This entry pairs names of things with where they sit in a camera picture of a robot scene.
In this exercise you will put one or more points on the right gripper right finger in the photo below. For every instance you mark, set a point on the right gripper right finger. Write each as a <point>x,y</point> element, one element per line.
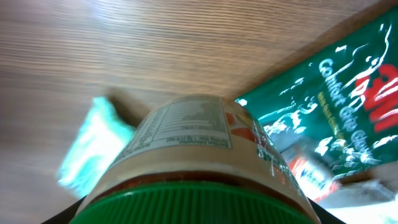
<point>324,216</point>

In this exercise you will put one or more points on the white tissue pack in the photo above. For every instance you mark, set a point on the white tissue pack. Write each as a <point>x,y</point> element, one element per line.
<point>366,197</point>

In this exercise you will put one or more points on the green lidded jar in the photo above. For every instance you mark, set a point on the green lidded jar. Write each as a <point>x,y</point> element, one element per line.
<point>198,159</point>

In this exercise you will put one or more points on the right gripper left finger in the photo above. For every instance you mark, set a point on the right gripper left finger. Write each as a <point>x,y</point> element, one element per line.
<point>65,216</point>

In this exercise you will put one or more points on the teal wet wipes pack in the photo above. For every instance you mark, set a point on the teal wet wipes pack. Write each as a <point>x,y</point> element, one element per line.
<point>101,137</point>

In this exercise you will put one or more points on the green 3M gloves package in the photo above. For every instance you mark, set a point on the green 3M gloves package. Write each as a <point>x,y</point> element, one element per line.
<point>335,114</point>

